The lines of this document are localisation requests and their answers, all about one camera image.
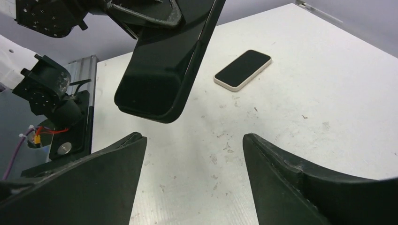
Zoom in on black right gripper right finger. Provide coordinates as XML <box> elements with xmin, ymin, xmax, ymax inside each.
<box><xmin>242</xmin><ymin>133</ymin><xmax>398</xmax><ymax>225</ymax></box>

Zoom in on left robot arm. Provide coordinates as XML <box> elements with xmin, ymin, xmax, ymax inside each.
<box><xmin>0</xmin><ymin>0</ymin><xmax>183</xmax><ymax>128</ymax></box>

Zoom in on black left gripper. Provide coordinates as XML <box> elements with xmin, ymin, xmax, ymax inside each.
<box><xmin>15</xmin><ymin>0</ymin><xmax>184</xmax><ymax>39</ymax></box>

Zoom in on phone in beige case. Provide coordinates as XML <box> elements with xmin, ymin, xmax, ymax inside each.
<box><xmin>214</xmin><ymin>50</ymin><xmax>272</xmax><ymax>92</ymax></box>

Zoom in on aluminium frame rail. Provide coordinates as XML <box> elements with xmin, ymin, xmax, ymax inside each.
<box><xmin>64</xmin><ymin>55</ymin><xmax>99</xmax><ymax>106</ymax></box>

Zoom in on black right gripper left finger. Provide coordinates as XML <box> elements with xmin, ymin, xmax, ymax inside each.
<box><xmin>0</xmin><ymin>132</ymin><xmax>147</xmax><ymax>225</ymax></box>

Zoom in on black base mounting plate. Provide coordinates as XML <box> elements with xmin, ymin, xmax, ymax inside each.
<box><xmin>21</xmin><ymin>90</ymin><xmax>94</xmax><ymax>178</ymax></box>

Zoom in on black phone case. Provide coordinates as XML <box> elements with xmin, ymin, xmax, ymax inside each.
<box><xmin>114</xmin><ymin>0</ymin><xmax>224</xmax><ymax>123</ymax></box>

